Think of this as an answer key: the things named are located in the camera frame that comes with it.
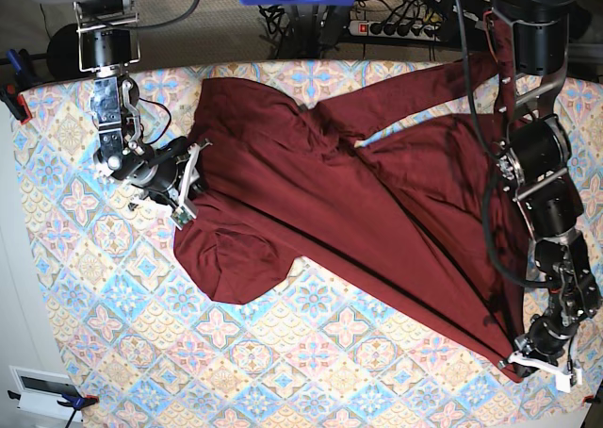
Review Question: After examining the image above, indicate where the white floor vent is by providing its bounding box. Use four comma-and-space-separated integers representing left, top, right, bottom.
9, 366, 79, 421

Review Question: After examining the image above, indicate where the maroon t-shirt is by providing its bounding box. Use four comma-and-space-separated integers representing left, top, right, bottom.
173, 54, 523, 363

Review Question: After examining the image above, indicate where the orange clamp right edge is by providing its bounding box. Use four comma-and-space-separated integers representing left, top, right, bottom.
582, 395, 602, 404

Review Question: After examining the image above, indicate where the patterned tablecloth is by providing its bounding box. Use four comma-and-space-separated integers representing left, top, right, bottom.
11, 81, 602, 427

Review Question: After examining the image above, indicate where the blue clamp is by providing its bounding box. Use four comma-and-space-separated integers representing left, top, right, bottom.
1, 49, 35, 124
7, 390, 99, 427

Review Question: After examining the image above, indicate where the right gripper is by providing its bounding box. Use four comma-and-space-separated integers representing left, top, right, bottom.
126, 138, 212, 215

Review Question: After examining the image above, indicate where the white power strip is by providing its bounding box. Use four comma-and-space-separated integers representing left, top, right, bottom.
348, 20, 439, 41

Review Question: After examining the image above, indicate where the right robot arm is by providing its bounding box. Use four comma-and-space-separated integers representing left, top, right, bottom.
33, 0, 204, 226

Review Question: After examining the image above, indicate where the black round stool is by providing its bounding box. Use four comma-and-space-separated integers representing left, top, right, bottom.
46, 24, 99, 81

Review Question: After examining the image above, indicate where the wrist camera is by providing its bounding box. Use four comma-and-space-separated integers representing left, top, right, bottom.
555, 368, 583, 393
171, 206, 196, 230

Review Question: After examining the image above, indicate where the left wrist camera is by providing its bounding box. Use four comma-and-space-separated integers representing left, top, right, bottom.
555, 368, 583, 393

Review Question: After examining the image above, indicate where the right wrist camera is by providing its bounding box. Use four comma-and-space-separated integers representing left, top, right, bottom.
171, 206, 196, 230

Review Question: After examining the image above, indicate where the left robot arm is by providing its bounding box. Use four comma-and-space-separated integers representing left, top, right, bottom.
481, 0, 602, 392

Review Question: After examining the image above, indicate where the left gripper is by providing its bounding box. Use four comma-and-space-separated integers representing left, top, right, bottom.
497, 315, 578, 381

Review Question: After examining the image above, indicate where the blue clamp upper left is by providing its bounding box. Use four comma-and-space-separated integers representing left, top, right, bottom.
1, 49, 35, 124

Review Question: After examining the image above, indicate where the blue clamp lower left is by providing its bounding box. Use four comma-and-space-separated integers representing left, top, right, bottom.
7, 390, 99, 427

